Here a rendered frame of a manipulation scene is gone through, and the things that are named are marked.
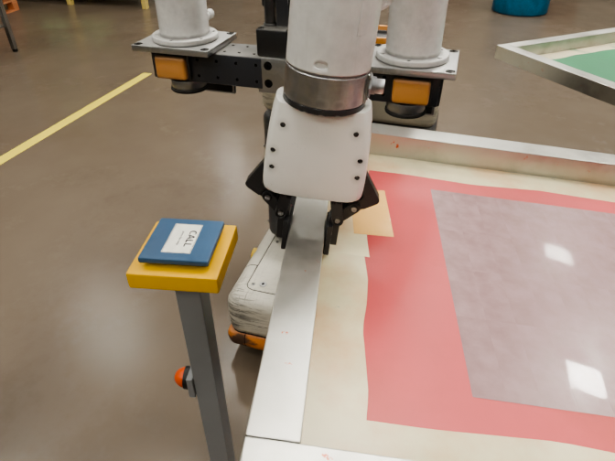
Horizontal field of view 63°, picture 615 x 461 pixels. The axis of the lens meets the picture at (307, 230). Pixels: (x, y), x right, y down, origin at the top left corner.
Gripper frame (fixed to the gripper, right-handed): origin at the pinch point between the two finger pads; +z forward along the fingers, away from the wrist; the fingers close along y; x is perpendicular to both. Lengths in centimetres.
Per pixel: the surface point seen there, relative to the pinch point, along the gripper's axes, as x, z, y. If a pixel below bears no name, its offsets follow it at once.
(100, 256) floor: -121, 118, 93
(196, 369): -10.1, 40.3, 16.4
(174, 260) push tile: -7.1, 13.3, 17.8
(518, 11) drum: -608, 82, -203
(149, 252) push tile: -8.3, 13.6, 21.6
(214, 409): -10, 51, 13
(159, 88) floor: -332, 123, 138
